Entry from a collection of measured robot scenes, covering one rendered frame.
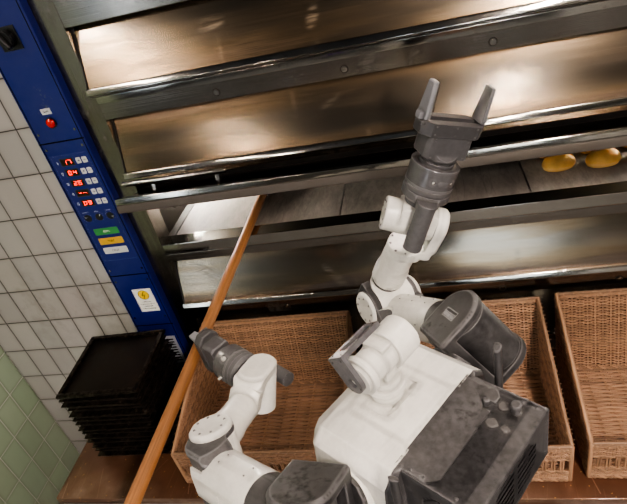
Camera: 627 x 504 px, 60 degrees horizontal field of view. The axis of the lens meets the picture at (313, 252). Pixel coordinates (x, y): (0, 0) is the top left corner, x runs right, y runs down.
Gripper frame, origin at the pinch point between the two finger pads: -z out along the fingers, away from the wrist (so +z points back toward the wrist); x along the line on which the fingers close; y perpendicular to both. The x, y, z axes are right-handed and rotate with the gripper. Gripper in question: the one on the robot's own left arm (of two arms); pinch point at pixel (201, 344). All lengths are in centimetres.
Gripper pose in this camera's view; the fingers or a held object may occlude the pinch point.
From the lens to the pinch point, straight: 140.8
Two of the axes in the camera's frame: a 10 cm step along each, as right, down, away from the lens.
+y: 6.7, -5.3, 5.2
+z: 7.1, 2.6, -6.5
